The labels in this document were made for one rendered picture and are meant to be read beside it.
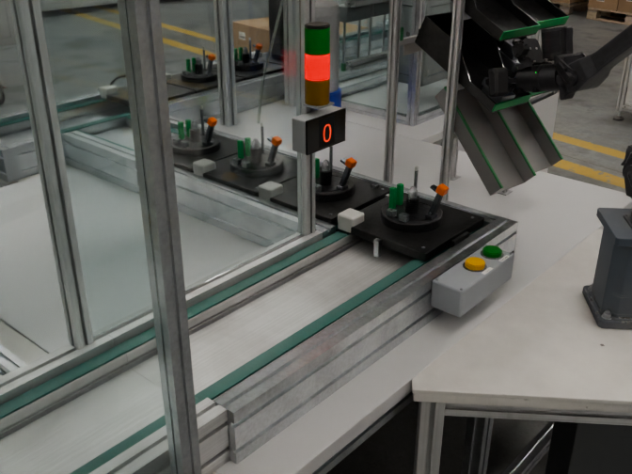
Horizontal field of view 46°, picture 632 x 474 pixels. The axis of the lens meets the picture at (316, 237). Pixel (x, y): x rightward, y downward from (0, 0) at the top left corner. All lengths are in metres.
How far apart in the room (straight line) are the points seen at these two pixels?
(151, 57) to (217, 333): 0.70
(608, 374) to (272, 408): 0.63
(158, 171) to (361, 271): 0.83
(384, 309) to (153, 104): 0.70
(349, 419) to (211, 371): 0.25
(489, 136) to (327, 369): 0.85
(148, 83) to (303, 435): 0.67
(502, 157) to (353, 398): 0.83
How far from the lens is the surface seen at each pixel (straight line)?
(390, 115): 1.90
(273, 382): 1.19
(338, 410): 1.30
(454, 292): 1.46
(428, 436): 1.46
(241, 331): 1.40
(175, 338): 0.94
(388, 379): 1.37
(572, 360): 1.49
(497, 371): 1.42
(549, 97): 3.44
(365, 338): 1.35
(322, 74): 1.49
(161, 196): 0.85
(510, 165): 1.91
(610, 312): 1.61
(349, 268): 1.60
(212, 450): 1.17
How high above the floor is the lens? 1.68
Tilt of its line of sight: 26 degrees down
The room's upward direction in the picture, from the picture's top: straight up
